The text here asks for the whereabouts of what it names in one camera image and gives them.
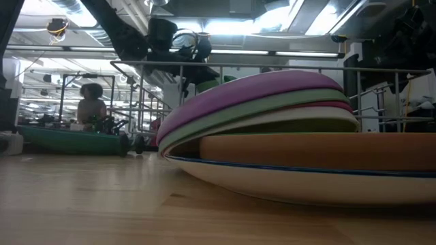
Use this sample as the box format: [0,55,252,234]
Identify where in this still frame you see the orange plate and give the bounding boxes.
[199,132,436,172]

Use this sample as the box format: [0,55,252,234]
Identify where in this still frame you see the teal plate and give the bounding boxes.
[18,125,129,157]

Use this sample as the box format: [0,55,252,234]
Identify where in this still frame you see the person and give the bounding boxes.
[76,82,108,132]

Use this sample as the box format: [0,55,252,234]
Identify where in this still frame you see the pink plate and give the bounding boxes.
[292,100,354,113]

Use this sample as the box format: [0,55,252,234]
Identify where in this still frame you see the light green plate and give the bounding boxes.
[196,80,221,93]

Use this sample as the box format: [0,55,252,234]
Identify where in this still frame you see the long light bar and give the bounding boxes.
[5,44,345,59]

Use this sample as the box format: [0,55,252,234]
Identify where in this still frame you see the purple plate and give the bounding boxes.
[155,69,345,146]

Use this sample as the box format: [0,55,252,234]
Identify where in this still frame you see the black metal stand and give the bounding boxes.
[58,72,116,122]

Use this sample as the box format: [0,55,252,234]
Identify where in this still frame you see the sage green plate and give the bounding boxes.
[158,88,350,154]

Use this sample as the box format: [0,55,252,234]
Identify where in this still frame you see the white plastic fitting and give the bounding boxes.
[0,131,24,157]

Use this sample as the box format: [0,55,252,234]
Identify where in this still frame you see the white plate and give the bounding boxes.
[162,106,360,157]

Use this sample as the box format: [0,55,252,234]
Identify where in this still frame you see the translucent green plate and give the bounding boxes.
[190,118,360,135]

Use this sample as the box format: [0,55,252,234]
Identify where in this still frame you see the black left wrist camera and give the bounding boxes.
[148,17,178,52]

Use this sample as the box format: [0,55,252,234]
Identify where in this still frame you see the grey wire dish rack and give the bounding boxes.
[109,60,433,157]

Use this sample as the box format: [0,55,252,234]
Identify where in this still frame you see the blue patterned plate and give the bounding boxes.
[164,154,436,206]

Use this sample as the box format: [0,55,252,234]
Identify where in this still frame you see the ceiling fluorescent light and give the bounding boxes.
[176,16,294,37]

